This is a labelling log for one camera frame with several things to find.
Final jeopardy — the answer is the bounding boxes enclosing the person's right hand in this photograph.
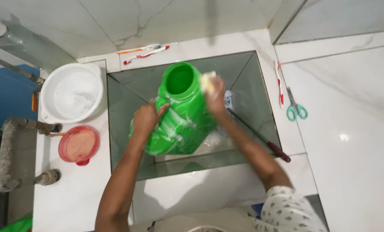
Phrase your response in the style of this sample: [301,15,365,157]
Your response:
[205,76,228,117]

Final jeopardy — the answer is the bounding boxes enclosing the person's left hand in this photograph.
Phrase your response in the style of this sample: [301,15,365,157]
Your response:
[132,99,170,138]

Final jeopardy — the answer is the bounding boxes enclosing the yellow soapy sponge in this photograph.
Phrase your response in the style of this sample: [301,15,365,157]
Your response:
[200,71,217,95]

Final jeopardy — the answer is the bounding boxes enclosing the green plastic jar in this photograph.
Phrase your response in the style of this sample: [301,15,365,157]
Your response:
[129,62,219,156]

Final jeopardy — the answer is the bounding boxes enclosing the red and white toothbrush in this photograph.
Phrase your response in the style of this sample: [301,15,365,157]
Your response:
[274,61,284,109]
[123,45,170,66]

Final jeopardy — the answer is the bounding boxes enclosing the orange and white toothbrush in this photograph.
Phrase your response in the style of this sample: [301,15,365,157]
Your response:
[116,44,162,55]

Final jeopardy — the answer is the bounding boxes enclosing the white plastic basin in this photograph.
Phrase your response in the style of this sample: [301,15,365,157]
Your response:
[39,63,104,124]

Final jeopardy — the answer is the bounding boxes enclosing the white patterned sleeve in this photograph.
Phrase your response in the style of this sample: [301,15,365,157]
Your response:
[249,185,328,232]

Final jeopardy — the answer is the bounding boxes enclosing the red translucent plastic lid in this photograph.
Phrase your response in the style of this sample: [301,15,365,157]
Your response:
[58,126,100,166]

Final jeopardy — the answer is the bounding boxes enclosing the grey water pipe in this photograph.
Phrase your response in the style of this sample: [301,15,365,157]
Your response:
[0,117,63,193]

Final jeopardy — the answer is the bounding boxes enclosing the green plastic bag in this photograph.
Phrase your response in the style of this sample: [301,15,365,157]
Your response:
[0,214,33,232]

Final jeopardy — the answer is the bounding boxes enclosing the long brush with maroon handle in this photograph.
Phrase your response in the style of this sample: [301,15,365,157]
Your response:
[227,107,291,163]

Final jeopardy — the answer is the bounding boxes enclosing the teal handled scissors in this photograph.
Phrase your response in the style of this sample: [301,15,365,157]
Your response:
[286,86,308,122]

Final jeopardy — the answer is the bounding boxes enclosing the tap with orange handle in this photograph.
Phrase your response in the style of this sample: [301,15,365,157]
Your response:
[0,52,46,113]

